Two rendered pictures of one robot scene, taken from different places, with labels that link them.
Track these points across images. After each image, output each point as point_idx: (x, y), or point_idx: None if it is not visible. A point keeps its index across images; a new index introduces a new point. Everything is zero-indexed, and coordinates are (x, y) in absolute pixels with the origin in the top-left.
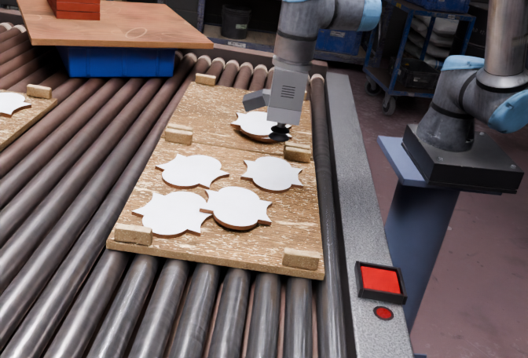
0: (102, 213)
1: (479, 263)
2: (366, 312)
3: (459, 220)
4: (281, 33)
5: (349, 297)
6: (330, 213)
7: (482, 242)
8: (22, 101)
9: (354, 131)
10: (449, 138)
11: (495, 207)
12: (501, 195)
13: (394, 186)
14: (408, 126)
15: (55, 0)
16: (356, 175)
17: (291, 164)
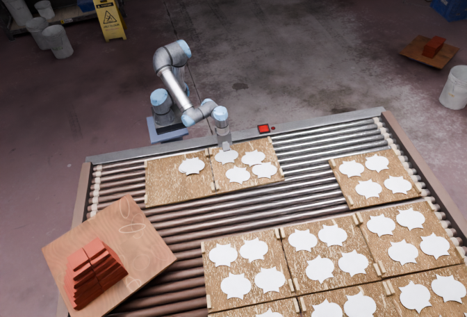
0: (270, 188)
1: (99, 153)
2: (274, 131)
3: (60, 160)
4: (226, 126)
5: (270, 134)
6: (237, 142)
7: (80, 151)
8: (216, 247)
9: (166, 144)
10: (174, 115)
11: (43, 144)
12: (28, 141)
13: (23, 191)
14: (157, 128)
15: (121, 273)
16: (206, 140)
17: (215, 153)
